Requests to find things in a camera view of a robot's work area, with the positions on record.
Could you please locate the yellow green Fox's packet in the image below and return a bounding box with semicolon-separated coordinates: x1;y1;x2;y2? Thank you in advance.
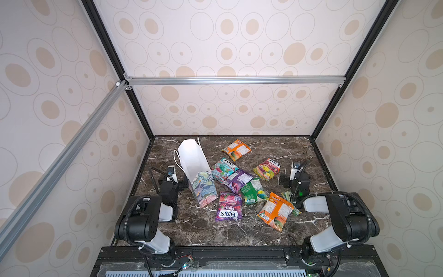
281;190;301;216

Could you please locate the white paper bag colourful print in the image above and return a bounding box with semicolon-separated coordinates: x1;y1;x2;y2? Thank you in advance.
173;137;218;208

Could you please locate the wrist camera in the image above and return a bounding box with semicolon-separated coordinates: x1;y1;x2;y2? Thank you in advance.
167;166;178;184
290;162;301;180

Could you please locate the pink purple Fox's packet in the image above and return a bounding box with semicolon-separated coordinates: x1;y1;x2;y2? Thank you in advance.
215;192;242;222

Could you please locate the diagonal aluminium frame bar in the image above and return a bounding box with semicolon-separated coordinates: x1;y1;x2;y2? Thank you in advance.
1;80;128;259

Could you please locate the green tea candy packet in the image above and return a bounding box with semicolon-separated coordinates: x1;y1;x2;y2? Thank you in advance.
241;178;269;205

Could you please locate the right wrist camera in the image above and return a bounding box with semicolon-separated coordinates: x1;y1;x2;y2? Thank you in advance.
290;162;301;180

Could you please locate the orange snack packet far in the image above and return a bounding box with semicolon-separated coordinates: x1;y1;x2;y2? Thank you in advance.
223;140;251;162

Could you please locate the horizontal aluminium frame bar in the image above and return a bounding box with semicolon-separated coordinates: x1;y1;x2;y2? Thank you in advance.
128;75;346;85

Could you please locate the teal red Fox's packet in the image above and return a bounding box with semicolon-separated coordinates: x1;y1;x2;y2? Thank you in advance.
211;158;238;183

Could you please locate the left black frame post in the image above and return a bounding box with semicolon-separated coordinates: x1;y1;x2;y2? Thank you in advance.
80;0;155;140

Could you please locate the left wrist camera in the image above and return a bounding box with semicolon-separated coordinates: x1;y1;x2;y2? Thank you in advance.
167;166;178;184

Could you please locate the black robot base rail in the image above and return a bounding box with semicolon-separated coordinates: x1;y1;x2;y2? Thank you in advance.
91;245;388;277

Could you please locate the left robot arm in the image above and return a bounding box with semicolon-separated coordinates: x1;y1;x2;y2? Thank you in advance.
114;166;180;260

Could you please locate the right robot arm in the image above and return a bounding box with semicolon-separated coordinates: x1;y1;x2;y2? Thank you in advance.
279;172;380;260

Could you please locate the right black frame post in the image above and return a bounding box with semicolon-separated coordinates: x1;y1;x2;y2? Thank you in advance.
310;0;399;142

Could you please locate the red yellow Fox's fruits packet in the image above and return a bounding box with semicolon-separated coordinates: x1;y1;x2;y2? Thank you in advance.
253;159;280;181

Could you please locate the large orange snack packet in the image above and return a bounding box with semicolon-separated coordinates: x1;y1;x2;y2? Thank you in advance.
257;193;295;232

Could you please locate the purple Fox's berries packet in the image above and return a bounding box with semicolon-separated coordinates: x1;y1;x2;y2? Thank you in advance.
222;169;254;194

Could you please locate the black frame post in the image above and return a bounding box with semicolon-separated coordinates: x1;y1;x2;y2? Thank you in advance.
310;0;399;142
80;0;155;140

